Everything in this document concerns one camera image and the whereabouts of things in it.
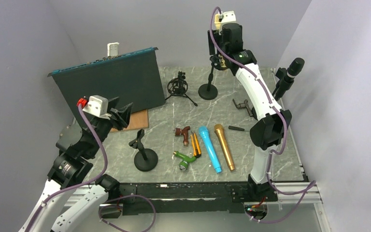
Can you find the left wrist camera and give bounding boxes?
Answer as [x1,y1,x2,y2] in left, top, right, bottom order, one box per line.
[77,95,111,119]

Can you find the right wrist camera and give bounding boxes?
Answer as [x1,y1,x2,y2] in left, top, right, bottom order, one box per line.
[218,11,237,25]

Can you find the cream microphone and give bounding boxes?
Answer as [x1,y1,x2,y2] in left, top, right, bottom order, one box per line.
[214,13,227,70]

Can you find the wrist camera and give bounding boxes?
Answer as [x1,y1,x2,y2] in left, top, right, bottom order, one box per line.
[77,95,111,119]
[218,11,237,25]

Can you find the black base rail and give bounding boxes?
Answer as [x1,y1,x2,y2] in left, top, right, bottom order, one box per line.
[100,180,278,218]

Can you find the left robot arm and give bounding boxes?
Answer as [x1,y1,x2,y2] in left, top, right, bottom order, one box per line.
[20,95,132,232]

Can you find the white bracket behind rack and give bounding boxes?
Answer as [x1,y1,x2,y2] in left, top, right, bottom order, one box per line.
[107,42,119,57]

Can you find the green handle tool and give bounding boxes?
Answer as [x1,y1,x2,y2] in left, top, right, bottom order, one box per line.
[172,151,197,171]

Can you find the black clip mic stand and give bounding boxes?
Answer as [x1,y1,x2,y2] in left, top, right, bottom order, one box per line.
[272,68,294,101]

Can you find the blue microphone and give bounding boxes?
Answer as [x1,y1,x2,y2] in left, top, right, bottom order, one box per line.
[199,126,222,174]

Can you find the wooden board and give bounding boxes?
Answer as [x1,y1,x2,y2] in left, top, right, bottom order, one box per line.
[110,109,149,132]

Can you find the black microphone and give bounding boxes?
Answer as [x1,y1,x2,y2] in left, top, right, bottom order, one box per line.
[272,58,305,101]

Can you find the black shock mount stand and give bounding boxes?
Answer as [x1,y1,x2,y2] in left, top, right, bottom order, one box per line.
[198,55,227,100]

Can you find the black round base stand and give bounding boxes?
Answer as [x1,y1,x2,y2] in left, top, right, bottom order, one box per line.
[128,129,158,172]

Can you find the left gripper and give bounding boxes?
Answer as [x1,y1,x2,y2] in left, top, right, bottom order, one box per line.
[85,97,134,157]

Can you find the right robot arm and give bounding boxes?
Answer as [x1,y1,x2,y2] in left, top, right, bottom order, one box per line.
[208,23,292,201]

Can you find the gold brown microphone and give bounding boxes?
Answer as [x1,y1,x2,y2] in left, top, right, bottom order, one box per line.
[214,124,236,172]

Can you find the black tripod shock mount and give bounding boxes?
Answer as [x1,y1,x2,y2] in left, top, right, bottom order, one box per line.
[165,71,198,106]

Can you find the dark teal rack unit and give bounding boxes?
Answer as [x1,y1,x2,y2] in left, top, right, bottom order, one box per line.
[48,47,166,126]

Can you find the brown wooden handle tool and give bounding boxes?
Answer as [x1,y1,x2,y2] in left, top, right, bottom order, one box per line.
[173,126,190,146]

